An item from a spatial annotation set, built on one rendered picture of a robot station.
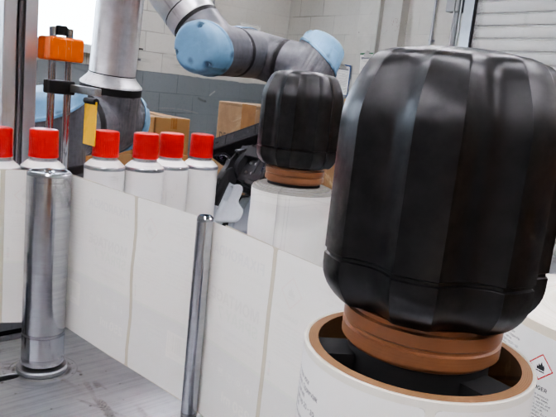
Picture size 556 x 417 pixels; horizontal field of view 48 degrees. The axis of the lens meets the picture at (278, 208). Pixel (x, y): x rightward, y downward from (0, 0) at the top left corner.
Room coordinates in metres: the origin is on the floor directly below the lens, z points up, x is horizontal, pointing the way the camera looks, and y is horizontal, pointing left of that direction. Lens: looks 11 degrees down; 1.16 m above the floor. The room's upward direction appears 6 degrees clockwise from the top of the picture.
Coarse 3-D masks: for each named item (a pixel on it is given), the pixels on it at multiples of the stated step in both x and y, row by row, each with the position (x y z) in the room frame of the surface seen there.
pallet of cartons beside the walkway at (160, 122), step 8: (152, 112) 4.79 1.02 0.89; (152, 120) 4.22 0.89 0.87; (160, 120) 4.25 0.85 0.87; (168, 120) 4.29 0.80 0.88; (176, 120) 4.33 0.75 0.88; (184, 120) 4.37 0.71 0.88; (152, 128) 4.22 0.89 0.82; (160, 128) 4.25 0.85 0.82; (168, 128) 4.29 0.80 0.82; (176, 128) 4.33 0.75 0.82; (184, 128) 4.37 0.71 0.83; (184, 144) 4.38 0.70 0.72; (128, 152) 4.12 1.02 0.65; (184, 152) 4.38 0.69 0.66; (88, 160) 3.94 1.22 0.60; (120, 160) 4.08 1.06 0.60; (128, 160) 4.11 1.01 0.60; (184, 160) 4.37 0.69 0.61
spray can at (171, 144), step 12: (168, 132) 0.87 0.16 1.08; (168, 144) 0.85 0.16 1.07; (180, 144) 0.86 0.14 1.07; (168, 156) 0.85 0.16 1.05; (180, 156) 0.86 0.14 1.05; (168, 168) 0.84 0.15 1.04; (180, 168) 0.85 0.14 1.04; (168, 180) 0.84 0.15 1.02; (180, 180) 0.85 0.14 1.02; (168, 192) 0.84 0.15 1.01; (180, 192) 0.85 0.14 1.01; (168, 204) 0.84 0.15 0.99; (180, 204) 0.86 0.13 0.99
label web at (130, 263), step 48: (0, 192) 0.55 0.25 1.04; (96, 192) 0.53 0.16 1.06; (0, 240) 0.55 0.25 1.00; (96, 240) 0.53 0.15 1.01; (144, 240) 0.48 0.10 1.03; (192, 240) 0.44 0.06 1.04; (0, 288) 0.55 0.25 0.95; (96, 288) 0.53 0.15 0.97; (144, 288) 0.48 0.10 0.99; (96, 336) 0.52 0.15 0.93; (144, 336) 0.48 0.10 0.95
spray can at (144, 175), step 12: (144, 132) 0.83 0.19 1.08; (144, 144) 0.81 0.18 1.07; (156, 144) 0.82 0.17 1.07; (132, 156) 0.81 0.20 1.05; (144, 156) 0.81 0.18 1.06; (156, 156) 0.82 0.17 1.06; (132, 168) 0.80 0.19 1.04; (144, 168) 0.80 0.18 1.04; (156, 168) 0.81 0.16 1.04; (132, 180) 0.80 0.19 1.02; (144, 180) 0.80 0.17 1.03; (156, 180) 0.81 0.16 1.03; (132, 192) 0.80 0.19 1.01; (144, 192) 0.80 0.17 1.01; (156, 192) 0.81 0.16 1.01
